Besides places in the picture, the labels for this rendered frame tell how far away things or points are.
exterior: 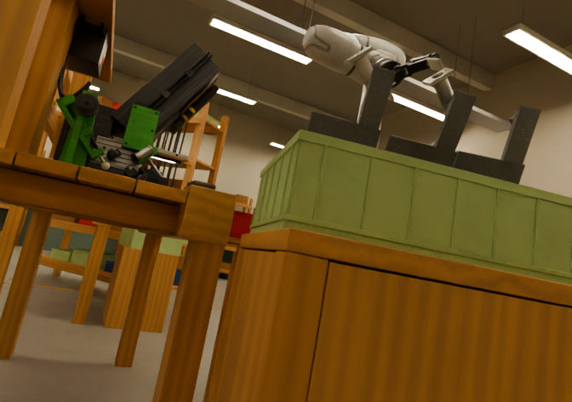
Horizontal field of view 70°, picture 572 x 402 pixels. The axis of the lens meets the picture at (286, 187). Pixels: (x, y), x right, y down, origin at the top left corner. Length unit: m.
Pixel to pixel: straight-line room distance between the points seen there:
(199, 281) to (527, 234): 0.80
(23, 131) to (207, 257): 0.76
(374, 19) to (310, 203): 6.14
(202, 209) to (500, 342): 0.78
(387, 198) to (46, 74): 1.24
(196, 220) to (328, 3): 5.44
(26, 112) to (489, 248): 1.40
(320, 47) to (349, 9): 5.27
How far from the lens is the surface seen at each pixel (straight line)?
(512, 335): 0.81
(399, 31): 6.97
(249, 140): 11.76
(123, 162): 1.77
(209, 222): 1.17
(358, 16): 6.58
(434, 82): 0.90
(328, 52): 1.27
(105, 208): 1.23
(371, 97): 0.85
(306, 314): 0.62
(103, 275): 4.96
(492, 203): 0.85
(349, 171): 0.71
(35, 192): 1.24
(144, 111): 1.87
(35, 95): 1.61
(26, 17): 1.27
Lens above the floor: 0.74
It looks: 10 degrees up
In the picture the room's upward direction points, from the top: 11 degrees clockwise
